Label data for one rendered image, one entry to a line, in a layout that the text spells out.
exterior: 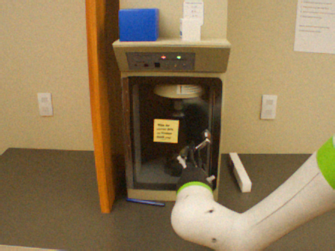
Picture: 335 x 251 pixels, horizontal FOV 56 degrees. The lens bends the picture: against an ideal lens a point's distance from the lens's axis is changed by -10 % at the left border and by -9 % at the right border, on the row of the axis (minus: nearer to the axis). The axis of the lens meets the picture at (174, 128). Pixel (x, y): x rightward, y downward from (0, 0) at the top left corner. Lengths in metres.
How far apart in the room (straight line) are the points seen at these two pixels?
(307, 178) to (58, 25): 1.25
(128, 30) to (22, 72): 0.84
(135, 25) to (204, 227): 0.54
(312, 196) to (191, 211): 0.26
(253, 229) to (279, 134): 0.96
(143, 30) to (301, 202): 0.59
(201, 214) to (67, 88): 1.04
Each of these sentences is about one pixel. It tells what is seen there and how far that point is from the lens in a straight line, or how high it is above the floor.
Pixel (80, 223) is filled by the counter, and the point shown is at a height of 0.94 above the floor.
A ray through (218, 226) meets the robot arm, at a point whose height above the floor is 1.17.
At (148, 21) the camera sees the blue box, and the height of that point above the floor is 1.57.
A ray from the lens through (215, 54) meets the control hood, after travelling 0.95.
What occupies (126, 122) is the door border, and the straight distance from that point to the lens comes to 1.10.
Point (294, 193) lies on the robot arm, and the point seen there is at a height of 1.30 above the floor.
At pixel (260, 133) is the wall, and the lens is 1.61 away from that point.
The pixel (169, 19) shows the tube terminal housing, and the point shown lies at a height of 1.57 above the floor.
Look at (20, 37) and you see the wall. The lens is 1.64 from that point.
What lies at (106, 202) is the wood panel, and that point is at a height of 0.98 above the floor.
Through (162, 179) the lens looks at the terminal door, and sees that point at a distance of 1.17.
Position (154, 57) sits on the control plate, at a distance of 0.97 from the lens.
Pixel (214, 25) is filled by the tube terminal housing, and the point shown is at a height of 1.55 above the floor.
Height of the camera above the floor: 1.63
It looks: 22 degrees down
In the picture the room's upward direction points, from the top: straight up
